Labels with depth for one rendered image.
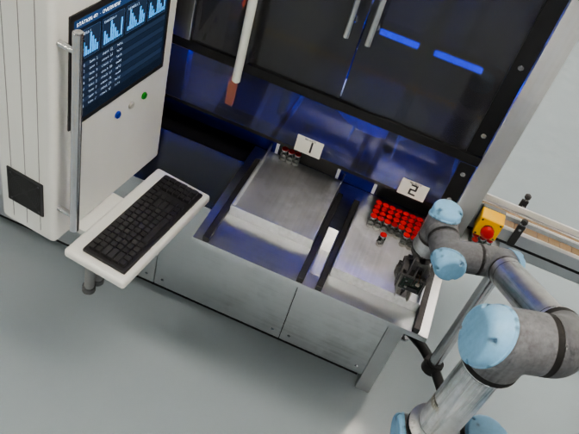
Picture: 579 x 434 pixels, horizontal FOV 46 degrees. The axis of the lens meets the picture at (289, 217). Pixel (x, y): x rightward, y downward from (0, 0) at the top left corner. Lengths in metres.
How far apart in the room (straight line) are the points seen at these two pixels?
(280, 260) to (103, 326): 1.06
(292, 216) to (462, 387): 0.88
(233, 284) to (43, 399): 0.78
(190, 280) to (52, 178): 1.04
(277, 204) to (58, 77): 0.78
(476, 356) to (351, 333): 1.37
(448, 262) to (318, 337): 1.17
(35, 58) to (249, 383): 1.56
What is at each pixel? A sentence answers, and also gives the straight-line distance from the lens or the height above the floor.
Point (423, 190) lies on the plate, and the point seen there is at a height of 1.03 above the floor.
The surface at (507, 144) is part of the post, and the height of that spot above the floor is 1.28.
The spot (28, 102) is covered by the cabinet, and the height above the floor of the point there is 1.25.
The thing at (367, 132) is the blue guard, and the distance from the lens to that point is 2.01.
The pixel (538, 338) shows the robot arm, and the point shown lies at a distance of 1.27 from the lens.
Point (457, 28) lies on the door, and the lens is 1.83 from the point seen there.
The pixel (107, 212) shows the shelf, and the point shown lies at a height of 0.80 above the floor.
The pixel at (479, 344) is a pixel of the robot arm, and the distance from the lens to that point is 1.26.
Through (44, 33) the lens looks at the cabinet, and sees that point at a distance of 1.57.
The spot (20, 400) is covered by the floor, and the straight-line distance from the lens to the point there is 2.63.
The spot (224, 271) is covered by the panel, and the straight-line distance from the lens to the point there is 2.59.
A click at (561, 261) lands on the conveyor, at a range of 2.33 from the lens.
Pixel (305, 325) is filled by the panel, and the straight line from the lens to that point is 2.63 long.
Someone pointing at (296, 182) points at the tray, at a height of 0.88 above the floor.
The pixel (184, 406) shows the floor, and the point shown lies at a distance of 2.63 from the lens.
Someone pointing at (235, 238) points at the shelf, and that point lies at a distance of 1.94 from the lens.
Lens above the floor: 2.28
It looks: 43 degrees down
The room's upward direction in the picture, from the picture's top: 18 degrees clockwise
